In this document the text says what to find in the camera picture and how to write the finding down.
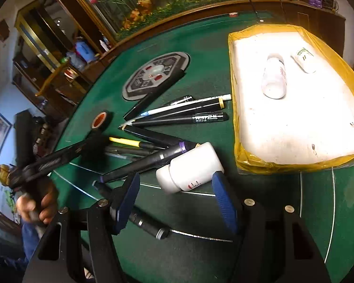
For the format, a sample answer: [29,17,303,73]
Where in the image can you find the black marker purple band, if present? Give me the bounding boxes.
[100,141,202,184]

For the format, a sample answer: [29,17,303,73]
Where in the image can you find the flat black marker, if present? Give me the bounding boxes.
[122,125,200,150]

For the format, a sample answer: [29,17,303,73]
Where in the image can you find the long black pen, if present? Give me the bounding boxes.
[123,70,185,121]

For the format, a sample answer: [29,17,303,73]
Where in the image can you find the thin metal pen refill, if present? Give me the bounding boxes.
[168,228,233,243]

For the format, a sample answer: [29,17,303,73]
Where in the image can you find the person's left forearm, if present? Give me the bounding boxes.
[20,221,49,264]

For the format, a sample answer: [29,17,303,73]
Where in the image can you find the yellow pen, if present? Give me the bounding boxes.
[109,136,166,151]

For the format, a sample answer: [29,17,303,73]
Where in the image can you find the black pen white label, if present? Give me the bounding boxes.
[169,95,194,107]

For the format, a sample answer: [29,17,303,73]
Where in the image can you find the round grey table control panel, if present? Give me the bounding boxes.
[122,52,191,101]

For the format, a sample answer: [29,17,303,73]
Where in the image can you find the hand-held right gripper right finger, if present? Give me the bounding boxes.
[211,171,331,283]

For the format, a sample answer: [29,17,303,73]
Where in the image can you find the white pill bottle red label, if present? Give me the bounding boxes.
[156,142,225,194]

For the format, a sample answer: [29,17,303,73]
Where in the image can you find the white pen blue print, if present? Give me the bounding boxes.
[139,94,232,116]

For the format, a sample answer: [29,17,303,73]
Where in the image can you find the white bottle green label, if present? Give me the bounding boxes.
[291,47,317,74]

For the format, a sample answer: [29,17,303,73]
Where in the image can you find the white plastic bottle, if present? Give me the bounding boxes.
[261,54,287,99]

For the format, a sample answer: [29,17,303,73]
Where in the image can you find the white foam tray yellow tape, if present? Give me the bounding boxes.
[228,24,354,175]

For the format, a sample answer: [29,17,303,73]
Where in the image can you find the grey translucent gel pen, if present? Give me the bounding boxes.
[104,145,154,157]

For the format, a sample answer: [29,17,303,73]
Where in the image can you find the black marker yellow tips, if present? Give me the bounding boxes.
[119,98,225,129]

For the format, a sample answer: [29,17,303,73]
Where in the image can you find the wooden shelf unit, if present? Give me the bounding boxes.
[12,0,102,107]

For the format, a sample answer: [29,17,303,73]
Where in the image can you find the black tape roll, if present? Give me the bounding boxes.
[91,111,113,130]

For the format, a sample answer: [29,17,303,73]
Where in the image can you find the black pen grey tip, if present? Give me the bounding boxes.
[93,181,170,240]

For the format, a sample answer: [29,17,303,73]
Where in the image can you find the framed artificial flower display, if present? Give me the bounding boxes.
[60,0,285,40]

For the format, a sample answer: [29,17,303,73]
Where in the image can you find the person's left hand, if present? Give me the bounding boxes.
[16,179,59,225]

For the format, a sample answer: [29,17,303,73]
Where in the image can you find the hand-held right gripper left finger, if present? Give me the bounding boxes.
[22,172,140,283]

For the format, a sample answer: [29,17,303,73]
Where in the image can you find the black marker white print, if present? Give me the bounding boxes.
[132,112,229,126]

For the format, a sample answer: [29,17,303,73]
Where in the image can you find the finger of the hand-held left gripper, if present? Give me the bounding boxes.
[24,132,110,182]

